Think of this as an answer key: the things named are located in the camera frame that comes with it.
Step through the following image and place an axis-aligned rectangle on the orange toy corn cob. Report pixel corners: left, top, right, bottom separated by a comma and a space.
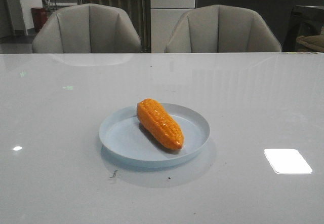
137, 98, 184, 151

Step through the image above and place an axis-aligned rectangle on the light blue round plate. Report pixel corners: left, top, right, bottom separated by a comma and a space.
99, 103, 210, 168

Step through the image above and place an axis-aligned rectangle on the right beige upholstered chair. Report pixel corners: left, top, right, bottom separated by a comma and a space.
165, 5, 281, 53

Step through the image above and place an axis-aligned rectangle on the beige upholstered chair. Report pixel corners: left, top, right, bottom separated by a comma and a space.
32, 4, 142, 54
165, 5, 281, 53

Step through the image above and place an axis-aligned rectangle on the white cabinet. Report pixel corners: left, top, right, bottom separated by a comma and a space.
150, 0, 195, 53

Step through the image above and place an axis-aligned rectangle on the left beige upholstered chair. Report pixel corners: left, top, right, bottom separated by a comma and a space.
32, 4, 142, 54

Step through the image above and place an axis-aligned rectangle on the grey counter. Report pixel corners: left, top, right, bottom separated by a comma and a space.
196, 0, 323, 52

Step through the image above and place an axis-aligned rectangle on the red trash bin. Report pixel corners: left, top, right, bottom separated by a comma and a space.
31, 7, 48, 32

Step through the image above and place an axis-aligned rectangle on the tan cushion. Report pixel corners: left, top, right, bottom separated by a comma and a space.
296, 35, 323, 53

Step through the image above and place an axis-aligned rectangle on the barrier post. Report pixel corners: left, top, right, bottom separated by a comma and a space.
141, 0, 148, 52

